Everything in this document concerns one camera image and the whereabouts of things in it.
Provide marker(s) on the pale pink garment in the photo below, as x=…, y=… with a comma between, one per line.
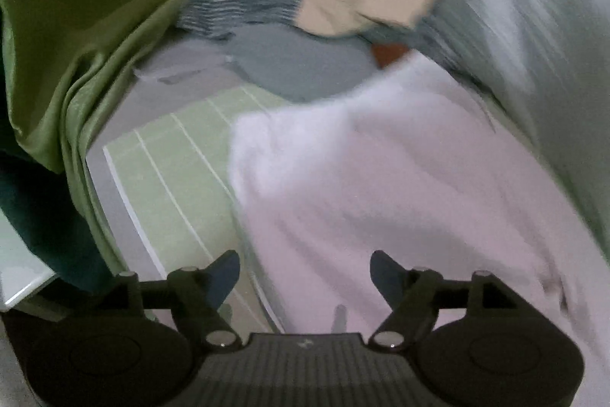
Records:
x=381, y=197

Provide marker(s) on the green striped bed sheet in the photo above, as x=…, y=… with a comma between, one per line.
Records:
x=181, y=178

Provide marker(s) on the grey garment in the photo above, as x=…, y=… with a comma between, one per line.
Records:
x=295, y=61

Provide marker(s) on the dark teal cloth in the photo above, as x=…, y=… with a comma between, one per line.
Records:
x=43, y=230

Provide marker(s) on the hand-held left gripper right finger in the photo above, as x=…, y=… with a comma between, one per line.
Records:
x=387, y=279

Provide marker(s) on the orange cloth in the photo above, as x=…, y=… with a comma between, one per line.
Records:
x=388, y=53

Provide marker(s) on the green curtain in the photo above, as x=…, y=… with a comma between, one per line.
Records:
x=81, y=40

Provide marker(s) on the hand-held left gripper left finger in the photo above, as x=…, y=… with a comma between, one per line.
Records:
x=224, y=278

